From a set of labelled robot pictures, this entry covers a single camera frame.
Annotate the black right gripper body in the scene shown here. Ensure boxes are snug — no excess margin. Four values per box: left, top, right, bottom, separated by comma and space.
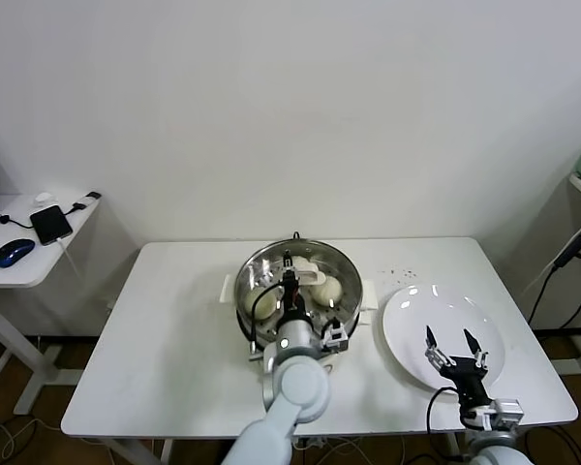
438, 356, 490, 413

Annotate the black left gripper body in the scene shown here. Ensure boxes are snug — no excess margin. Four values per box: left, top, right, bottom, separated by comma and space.
281, 270, 305, 322

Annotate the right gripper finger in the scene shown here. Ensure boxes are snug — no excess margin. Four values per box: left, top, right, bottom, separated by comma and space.
462, 327, 489, 372
424, 325, 454, 372

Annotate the round glass pot lid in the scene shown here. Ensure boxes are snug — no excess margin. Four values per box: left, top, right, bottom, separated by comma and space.
234, 238, 364, 350

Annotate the perforated steel steamer basket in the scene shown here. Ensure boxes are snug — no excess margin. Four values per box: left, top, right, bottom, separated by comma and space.
221, 238, 380, 359

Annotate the large white plate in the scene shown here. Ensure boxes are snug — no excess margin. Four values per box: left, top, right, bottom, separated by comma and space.
382, 284, 507, 395

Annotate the black smartphone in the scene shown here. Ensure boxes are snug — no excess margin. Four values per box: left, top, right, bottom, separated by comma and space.
29, 204, 74, 247

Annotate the white side table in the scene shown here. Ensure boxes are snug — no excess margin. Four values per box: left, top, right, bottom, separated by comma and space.
0, 193, 108, 416

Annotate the blue computer mouse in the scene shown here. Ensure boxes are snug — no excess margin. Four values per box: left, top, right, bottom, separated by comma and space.
0, 238, 36, 268

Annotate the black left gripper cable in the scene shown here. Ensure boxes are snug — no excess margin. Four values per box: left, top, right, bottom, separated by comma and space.
247, 283, 291, 362

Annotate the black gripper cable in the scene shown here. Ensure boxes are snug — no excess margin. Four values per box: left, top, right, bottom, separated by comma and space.
247, 283, 291, 362
425, 386, 464, 435

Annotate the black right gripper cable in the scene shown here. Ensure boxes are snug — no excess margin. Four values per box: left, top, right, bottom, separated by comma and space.
425, 386, 464, 435

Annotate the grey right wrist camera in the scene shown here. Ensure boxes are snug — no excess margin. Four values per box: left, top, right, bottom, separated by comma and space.
469, 397, 524, 430

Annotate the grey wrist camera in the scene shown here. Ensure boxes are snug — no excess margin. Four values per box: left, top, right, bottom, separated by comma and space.
321, 317, 350, 353
469, 397, 524, 430

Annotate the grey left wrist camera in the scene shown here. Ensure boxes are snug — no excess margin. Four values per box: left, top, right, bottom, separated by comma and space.
321, 317, 350, 353

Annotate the white hanging cable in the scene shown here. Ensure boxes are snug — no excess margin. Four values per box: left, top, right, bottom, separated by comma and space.
520, 212, 581, 296

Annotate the black power adapter cable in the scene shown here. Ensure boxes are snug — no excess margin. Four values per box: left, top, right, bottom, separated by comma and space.
527, 234, 581, 330

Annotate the black usb adapter cable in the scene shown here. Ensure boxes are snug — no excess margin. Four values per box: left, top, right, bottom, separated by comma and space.
0, 191, 102, 230

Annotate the white charging cable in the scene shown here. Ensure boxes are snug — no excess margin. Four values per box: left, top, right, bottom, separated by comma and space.
55, 236, 86, 282

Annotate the white floor cable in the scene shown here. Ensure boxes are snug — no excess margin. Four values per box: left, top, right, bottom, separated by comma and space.
0, 417, 45, 464

